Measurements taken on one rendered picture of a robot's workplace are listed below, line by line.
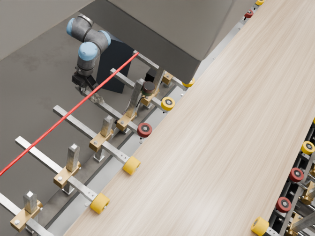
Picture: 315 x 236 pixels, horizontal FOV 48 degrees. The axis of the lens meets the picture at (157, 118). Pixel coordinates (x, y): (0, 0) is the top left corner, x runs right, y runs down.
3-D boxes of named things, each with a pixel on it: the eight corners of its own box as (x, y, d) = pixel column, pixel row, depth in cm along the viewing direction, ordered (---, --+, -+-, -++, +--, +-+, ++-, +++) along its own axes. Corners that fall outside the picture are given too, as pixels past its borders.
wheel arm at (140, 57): (131, 55, 236) (132, 51, 233) (134, 53, 239) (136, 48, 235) (185, 92, 230) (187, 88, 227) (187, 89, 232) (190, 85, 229)
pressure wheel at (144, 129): (131, 139, 201) (135, 128, 192) (138, 130, 205) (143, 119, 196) (142, 147, 200) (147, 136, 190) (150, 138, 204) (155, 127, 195)
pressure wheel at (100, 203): (94, 197, 155) (103, 189, 163) (87, 210, 158) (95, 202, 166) (105, 205, 155) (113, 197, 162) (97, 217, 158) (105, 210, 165)
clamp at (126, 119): (115, 126, 200) (116, 121, 196) (129, 112, 208) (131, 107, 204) (123, 132, 199) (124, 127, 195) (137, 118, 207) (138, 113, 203)
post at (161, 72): (143, 107, 229) (162, 55, 191) (146, 104, 231) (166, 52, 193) (147, 110, 229) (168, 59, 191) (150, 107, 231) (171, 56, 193)
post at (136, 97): (120, 131, 214) (137, 80, 176) (123, 127, 216) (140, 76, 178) (124, 134, 213) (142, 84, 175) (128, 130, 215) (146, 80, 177)
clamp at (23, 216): (9, 224, 147) (8, 220, 143) (33, 200, 155) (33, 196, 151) (20, 233, 146) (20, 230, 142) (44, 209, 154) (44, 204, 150)
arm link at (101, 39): (95, 24, 189) (82, 36, 181) (114, 34, 188) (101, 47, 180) (93, 37, 196) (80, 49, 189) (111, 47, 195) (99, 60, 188)
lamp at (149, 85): (132, 110, 192) (141, 85, 175) (138, 104, 195) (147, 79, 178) (141, 116, 191) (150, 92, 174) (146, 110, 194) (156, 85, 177)
